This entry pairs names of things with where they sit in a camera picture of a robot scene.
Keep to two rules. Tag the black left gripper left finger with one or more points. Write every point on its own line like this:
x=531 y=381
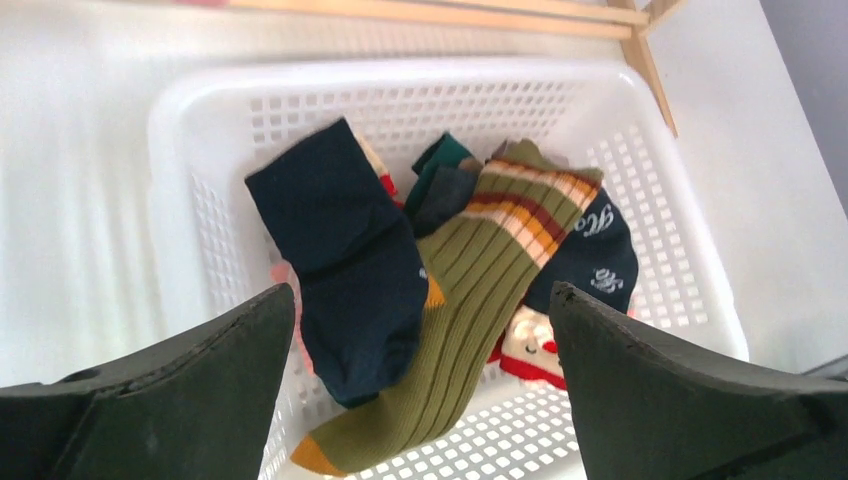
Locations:
x=197 y=405

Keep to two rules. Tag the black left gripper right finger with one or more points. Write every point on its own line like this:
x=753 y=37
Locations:
x=649 y=405

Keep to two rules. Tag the navy sock white lettering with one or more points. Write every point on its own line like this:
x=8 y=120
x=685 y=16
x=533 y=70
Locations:
x=598 y=258

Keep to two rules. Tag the navy sock striped cuff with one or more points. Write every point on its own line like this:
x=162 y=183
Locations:
x=363 y=283

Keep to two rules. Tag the olive sock orange heel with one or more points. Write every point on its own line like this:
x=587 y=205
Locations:
x=480 y=264

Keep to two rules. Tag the dark teal sock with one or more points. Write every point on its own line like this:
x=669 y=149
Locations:
x=446 y=151

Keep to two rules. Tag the navy blue sock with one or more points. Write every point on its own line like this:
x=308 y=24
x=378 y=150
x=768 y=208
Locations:
x=449 y=193

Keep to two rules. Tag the white plastic basket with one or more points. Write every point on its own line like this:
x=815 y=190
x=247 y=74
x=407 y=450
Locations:
x=643 y=246

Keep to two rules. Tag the wooden hanging rack frame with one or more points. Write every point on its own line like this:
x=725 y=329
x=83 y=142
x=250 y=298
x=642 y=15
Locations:
x=621 y=21

